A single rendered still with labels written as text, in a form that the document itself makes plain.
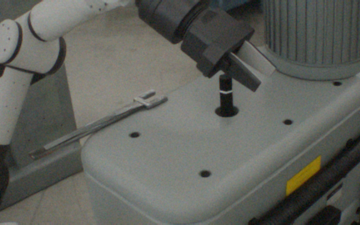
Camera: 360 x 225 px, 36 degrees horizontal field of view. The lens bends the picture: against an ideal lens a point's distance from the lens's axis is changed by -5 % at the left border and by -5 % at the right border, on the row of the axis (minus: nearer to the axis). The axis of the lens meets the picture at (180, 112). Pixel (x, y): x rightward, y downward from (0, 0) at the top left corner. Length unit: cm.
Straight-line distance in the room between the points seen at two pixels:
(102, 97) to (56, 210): 148
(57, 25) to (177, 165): 33
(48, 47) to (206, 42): 33
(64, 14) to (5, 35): 12
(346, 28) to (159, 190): 42
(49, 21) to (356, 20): 51
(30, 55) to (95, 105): 384
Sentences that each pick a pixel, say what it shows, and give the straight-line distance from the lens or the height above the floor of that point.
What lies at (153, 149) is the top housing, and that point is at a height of 189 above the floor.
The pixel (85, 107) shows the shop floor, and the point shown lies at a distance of 482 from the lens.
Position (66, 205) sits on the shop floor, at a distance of 379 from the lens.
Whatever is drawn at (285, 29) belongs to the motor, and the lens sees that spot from 95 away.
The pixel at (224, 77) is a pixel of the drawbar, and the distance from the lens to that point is 86.
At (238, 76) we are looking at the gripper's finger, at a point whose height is 197.
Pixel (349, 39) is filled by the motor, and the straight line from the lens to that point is 96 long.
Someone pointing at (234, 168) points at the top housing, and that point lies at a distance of 77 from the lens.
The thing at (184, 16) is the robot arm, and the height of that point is 205.
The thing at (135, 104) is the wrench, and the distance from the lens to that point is 91.
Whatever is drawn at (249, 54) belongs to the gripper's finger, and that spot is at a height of 198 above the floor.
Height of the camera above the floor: 235
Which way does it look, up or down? 31 degrees down
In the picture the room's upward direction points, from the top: 5 degrees counter-clockwise
